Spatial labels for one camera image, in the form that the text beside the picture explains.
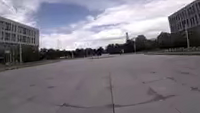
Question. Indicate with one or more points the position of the grey concrete paved square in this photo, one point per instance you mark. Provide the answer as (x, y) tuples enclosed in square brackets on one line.
[(89, 79)]

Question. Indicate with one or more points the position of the dark raised kerb strip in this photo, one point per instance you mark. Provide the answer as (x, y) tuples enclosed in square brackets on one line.
[(18, 65), (181, 53)]

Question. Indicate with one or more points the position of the pale lamp pole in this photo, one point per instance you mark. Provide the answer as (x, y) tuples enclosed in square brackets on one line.
[(134, 45), (20, 52), (187, 37)]

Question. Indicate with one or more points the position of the row of dark trees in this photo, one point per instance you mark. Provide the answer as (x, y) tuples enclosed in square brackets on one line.
[(87, 52)]

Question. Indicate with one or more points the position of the grey multi-storey building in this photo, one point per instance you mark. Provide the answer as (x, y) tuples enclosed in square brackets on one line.
[(194, 16)]

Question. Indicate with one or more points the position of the pale multi-storey building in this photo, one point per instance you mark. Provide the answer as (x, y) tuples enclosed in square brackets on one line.
[(6, 34)]

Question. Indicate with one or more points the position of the tall thin tower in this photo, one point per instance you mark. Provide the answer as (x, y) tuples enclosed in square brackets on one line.
[(127, 36)]

